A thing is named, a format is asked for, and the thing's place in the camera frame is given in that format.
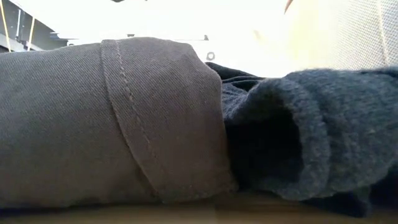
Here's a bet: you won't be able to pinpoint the dark blue knit sweater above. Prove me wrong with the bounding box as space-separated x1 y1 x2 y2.
221 67 398 218

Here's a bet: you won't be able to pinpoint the black garment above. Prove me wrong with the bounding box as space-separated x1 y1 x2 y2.
205 61 265 91

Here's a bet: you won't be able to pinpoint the grey twill trousers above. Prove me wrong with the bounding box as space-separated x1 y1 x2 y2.
0 37 238 208

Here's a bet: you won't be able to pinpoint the white mesh fabric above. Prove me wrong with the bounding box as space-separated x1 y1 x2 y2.
292 0 398 72

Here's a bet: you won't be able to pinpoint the grey metal frame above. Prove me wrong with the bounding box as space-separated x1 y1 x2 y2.
0 0 78 53

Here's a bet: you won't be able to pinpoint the yellow cable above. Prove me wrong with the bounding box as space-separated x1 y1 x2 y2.
0 0 12 53
27 17 36 51

